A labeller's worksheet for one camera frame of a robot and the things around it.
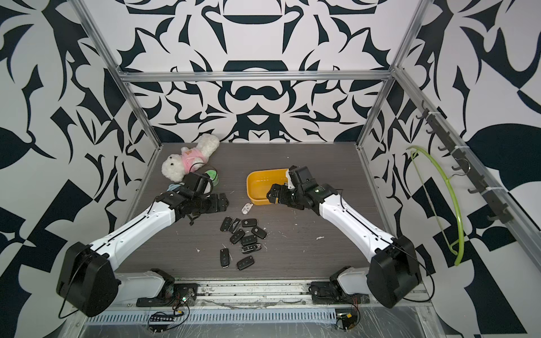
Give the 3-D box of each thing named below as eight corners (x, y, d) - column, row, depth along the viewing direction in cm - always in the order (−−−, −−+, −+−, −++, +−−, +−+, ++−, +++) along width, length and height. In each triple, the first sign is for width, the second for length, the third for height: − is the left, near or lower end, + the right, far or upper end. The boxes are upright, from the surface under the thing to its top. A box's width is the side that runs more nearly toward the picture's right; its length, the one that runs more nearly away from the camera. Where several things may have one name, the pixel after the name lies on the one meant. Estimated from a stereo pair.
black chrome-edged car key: (241, 253, 85) (241, 252, 83) (241, 248, 86) (240, 246, 85) (262, 249, 86) (262, 247, 85) (261, 243, 88) (261, 242, 86)
